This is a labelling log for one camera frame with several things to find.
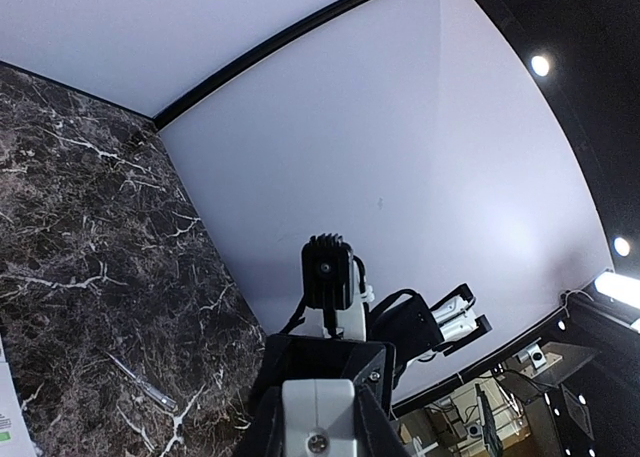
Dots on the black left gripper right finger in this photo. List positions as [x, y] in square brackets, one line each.
[373, 431]

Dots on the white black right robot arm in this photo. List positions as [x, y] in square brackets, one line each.
[401, 329]

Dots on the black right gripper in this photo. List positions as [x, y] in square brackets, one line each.
[368, 364]

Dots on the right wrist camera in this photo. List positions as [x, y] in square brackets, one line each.
[327, 273]

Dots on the small white buttoned remote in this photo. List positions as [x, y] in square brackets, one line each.
[319, 418]

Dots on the black right corner post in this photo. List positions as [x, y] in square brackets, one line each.
[251, 58]

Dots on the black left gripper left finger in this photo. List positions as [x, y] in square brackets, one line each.
[265, 435]

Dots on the white TCL remote control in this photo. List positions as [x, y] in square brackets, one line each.
[15, 438]

